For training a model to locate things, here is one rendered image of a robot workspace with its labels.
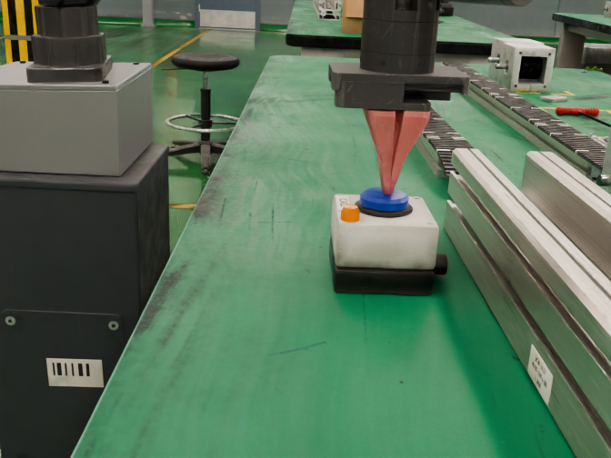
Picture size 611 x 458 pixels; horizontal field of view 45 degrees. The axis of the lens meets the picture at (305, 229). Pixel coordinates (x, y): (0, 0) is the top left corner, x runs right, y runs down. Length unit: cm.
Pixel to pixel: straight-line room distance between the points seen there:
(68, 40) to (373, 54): 46
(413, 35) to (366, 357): 23
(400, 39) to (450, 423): 27
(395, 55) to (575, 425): 28
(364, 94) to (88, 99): 42
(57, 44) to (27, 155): 13
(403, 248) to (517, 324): 11
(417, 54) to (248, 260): 23
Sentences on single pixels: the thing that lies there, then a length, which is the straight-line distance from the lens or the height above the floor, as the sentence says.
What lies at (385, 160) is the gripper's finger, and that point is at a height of 89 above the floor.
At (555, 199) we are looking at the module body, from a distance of 67.
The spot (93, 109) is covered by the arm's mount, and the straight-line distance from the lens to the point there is 89.
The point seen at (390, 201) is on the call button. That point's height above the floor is 85.
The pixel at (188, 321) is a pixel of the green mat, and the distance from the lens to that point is 55.
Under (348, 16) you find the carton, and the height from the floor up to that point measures 84.
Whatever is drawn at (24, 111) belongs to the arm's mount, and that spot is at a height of 85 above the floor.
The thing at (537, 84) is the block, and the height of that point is 80.
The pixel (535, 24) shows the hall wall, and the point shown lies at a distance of 1220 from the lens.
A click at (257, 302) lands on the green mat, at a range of 57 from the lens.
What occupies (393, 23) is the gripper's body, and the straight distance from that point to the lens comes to 56.
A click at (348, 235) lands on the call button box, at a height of 83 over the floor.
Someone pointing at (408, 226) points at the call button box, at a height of 84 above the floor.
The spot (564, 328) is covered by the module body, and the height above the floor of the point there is 84.
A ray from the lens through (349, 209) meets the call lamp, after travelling 57.
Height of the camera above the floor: 103
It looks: 20 degrees down
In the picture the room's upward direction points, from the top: 3 degrees clockwise
